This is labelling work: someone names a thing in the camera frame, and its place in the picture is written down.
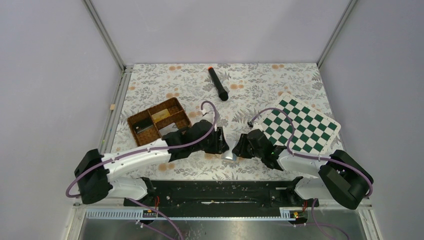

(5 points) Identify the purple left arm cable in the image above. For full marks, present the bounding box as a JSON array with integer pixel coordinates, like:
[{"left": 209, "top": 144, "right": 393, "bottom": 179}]
[{"left": 65, "top": 100, "right": 220, "bottom": 240}]

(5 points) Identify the black microphone orange tip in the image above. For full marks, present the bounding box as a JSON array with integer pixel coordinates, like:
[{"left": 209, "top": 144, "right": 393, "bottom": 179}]
[{"left": 207, "top": 66, "right": 229, "bottom": 102}]

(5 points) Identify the gold card in basket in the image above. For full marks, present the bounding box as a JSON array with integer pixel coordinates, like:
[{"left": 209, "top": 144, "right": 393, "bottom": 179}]
[{"left": 151, "top": 108, "right": 171, "bottom": 123}]

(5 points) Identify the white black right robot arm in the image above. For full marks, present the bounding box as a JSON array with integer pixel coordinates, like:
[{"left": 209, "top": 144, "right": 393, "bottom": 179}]
[{"left": 232, "top": 129, "right": 374, "bottom": 210}]

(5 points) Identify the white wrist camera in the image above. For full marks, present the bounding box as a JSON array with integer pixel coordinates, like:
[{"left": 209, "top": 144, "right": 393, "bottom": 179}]
[
  {"left": 247, "top": 121, "right": 264, "bottom": 131},
  {"left": 201, "top": 111, "right": 215, "bottom": 124}
]

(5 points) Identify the silver card in basket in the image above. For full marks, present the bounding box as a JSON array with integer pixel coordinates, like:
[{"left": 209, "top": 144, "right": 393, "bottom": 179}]
[{"left": 159, "top": 122, "right": 179, "bottom": 137}]

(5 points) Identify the beige leather card holder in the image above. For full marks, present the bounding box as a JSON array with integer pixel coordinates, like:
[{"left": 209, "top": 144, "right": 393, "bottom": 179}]
[{"left": 221, "top": 141, "right": 237, "bottom": 162}]

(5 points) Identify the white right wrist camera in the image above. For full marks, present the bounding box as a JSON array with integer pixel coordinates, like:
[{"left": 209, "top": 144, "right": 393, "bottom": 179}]
[{"left": 247, "top": 121, "right": 264, "bottom": 131}]

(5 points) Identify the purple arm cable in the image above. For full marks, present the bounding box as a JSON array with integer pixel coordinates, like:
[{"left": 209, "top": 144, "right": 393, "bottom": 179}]
[
  {"left": 65, "top": 100, "right": 220, "bottom": 240},
  {"left": 248, "top": 107, "right": 375, "bottom": 240}
]

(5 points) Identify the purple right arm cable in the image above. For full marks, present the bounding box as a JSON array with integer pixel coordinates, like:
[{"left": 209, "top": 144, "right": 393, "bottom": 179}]
[{"left": 248, "top": 107, "right": 375, "bottom": 240}]

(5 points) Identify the green white chessboard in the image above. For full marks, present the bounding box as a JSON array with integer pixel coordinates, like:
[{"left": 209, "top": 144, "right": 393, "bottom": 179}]
[{"left": 257, "top": 93, "right": 341, "bottom": 155}]

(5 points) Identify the black card in basket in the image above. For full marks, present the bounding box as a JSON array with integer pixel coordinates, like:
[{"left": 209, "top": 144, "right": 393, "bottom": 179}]
[{"left": 132, "top": 118, "right": 153, "bottom": 135}]

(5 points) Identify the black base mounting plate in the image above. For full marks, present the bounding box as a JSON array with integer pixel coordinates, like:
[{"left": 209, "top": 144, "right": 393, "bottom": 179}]
[{"left": 123, "top": 178, "right": 314, "bottom": 218}]

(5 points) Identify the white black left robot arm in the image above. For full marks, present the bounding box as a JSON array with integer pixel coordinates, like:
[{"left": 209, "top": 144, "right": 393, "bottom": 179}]
[{"left": 74, "top": 119, "right": 230, "bottom": 206}]

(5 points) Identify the brown woven divided basket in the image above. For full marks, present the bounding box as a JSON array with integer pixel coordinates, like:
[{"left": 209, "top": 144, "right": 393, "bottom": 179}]
[{"left": 127, "top": 97, "right": 192, "bottom": 147}]

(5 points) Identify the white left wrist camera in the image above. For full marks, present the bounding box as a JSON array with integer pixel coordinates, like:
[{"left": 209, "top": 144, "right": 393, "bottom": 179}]
[{"left": 201, "top": 111, "right": 215, "bottom": 124}]

